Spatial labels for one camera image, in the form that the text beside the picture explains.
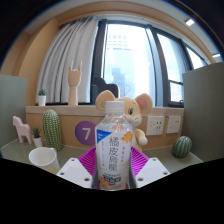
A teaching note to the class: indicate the white wall socket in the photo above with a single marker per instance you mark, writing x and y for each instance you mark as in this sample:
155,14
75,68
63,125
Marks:
173,124
155,125

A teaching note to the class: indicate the clear labelled drink bottle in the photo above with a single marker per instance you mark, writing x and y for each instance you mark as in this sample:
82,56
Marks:
113,146

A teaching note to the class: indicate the pink wooden horse figure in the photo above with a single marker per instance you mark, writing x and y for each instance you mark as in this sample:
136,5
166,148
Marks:
21,128

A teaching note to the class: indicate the wooden hand model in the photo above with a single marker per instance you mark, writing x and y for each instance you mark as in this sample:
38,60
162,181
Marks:
74,83

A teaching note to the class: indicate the small plant in white pot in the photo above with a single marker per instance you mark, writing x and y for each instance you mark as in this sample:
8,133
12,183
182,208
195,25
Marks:
42,100
38,141

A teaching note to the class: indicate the grey-white curtain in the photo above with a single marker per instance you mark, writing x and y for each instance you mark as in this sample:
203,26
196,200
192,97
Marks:
66,60

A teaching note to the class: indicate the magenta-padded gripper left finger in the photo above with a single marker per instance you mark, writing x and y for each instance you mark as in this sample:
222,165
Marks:
75,171

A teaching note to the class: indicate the cream plastic cup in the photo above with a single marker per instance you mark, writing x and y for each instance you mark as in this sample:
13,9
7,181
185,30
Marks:
43,158

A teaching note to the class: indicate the wooden desk back ledge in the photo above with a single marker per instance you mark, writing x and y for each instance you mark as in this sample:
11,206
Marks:
68,115

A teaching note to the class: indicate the round green cactus ornament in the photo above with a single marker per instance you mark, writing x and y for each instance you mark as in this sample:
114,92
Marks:
182,146

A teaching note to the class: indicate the tall green cactus ornament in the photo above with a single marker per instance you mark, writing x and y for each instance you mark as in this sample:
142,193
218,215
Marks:
52,130

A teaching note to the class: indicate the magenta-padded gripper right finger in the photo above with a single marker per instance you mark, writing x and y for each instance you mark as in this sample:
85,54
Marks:
153,171

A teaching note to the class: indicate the grey-green desk partition panel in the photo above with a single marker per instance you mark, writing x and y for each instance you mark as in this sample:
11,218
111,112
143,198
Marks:
205,113
11,110

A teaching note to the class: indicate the round purple number sign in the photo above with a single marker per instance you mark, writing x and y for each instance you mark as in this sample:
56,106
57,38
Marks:
83,133

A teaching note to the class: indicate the dark-framed window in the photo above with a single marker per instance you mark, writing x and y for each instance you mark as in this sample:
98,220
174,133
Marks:
130,60

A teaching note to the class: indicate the beige plush mouse toy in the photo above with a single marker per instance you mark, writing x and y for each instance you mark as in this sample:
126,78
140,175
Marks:
138,110

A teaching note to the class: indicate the black horse figure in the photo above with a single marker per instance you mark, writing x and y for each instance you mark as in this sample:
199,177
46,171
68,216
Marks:
100,87

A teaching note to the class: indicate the ceiling lights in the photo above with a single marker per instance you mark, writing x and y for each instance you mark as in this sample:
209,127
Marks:
189,22

